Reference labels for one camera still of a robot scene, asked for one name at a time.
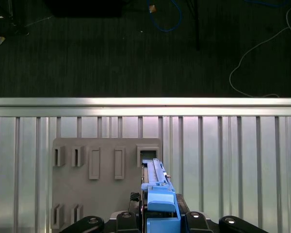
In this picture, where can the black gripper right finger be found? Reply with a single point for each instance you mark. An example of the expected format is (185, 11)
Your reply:
(196, 223)

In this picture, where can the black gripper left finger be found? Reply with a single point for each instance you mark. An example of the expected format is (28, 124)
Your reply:
(126, 223)

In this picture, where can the hard disk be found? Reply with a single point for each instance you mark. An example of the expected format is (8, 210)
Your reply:
(160, 201)

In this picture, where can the grey parts rack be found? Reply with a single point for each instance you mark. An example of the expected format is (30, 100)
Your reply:
(104, 194)

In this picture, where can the small orange tag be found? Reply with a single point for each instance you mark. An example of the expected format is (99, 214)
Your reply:
(152, 8)

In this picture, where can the black wheeled stand base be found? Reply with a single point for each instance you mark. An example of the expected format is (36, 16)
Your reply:
(19, 29)

